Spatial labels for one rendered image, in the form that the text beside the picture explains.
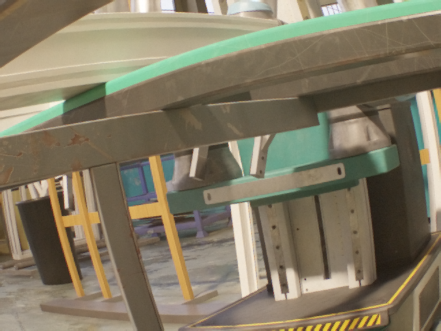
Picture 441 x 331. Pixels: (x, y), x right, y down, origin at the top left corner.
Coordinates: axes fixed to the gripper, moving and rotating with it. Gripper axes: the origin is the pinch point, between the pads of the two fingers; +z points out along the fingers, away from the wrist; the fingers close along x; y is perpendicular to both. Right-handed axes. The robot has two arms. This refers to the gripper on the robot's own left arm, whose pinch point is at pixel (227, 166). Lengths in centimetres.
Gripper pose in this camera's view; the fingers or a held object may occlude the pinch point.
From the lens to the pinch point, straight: 126.0
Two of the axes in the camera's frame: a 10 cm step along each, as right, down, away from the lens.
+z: -1.5, 9.6, -2.3
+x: 7.6, -0.4, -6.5
